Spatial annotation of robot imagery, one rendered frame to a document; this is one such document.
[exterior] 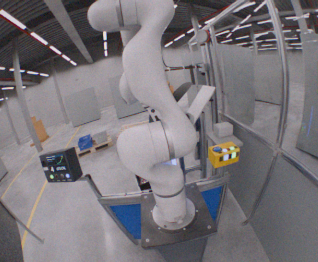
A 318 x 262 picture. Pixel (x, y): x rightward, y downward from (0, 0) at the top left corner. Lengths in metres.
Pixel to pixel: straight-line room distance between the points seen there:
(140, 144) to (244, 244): 1.50
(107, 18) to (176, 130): 0.33
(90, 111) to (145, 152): 7.88
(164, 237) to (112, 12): 0.73
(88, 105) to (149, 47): 7.89
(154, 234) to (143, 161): 0.36
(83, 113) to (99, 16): 7.98
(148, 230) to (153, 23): 0.69
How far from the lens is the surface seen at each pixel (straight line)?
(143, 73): 0.30
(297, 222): 1.12
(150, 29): 0.33
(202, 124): 1.20
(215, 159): 0.74
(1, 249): 1.52
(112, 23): 0.37
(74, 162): 0.86
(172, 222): 0.60
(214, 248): 1.56
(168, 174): 0.42
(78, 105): 8.26
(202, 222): 0.61
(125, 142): 0.34
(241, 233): 1.67
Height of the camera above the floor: 1.48
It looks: 22 degrees down
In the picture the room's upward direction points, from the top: 11 degrees counter-clockwise
